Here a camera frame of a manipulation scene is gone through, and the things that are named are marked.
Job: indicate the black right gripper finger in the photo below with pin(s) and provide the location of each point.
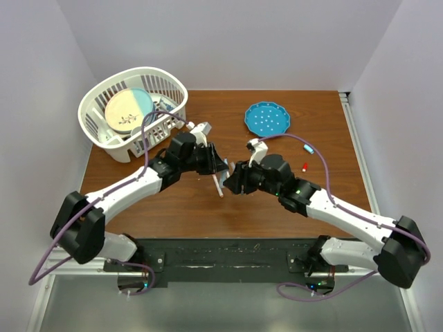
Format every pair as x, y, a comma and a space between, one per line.
235, 188
235, 177

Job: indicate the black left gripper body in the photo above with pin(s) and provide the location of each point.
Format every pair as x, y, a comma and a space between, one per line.
200, 160

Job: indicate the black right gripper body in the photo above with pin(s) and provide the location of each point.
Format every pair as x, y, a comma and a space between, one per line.
254, 178

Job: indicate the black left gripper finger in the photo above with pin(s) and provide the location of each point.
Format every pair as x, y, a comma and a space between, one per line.
218, 172
215, 160

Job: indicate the white pen with orange tip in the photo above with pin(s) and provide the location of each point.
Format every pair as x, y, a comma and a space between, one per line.
218, 188

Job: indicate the light blue eraser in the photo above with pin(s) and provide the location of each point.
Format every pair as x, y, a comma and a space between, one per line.
309, 149

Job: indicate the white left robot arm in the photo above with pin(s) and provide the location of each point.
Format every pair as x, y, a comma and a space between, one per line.
79, 227

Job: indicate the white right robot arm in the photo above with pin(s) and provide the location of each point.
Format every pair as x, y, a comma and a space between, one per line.
393, 248

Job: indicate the blue dotted plate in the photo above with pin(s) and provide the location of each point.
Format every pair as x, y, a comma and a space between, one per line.
267, 119

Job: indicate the white cup in basket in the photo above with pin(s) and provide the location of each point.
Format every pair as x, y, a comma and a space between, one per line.
136, 132

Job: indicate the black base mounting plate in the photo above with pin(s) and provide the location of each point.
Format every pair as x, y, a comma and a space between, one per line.
238, 261

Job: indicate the cream and blue plate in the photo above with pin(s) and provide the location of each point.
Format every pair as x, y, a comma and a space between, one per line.
127, 108

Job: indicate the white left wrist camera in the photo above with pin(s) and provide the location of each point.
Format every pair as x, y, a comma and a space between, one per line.
200, 132

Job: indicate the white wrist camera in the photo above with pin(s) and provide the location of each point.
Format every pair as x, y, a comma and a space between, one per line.
258, 150
200, 132

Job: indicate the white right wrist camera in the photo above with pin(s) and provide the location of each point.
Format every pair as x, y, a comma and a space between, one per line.
258, 150

